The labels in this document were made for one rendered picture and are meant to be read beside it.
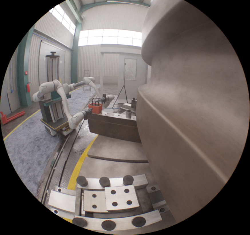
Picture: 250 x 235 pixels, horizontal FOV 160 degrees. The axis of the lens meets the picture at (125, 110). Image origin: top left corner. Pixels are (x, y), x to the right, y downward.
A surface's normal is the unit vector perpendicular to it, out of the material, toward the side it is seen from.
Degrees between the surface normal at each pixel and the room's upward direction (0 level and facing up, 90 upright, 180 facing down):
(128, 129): 90
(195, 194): 90
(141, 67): 90
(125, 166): 0
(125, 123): 90
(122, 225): 0
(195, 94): 67
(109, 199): 0
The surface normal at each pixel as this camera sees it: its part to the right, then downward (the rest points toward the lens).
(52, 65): 0.95, 0.16
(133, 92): 0.16, 0.37
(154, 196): 0.05, -0.93
